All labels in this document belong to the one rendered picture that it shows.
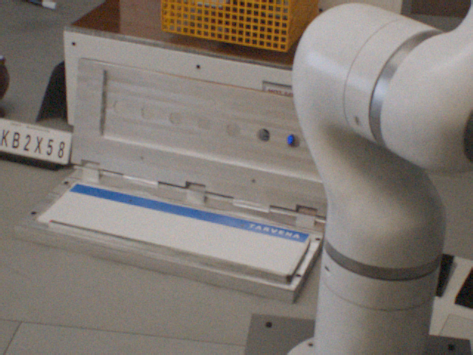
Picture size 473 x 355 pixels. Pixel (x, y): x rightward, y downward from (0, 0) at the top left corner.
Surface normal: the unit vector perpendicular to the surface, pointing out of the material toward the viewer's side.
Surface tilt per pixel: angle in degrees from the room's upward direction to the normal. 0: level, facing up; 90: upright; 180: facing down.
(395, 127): 100
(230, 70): 90
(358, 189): 33
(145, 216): 0
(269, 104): 77
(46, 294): 0
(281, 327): 1
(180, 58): 90
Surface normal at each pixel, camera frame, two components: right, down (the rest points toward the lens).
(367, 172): 0.16, -0.46
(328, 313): -0.90, 0.16
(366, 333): -0.25, 0.43
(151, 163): -0.31, 0.23
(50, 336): 0.04, -0.87
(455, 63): -0.27, -0.44
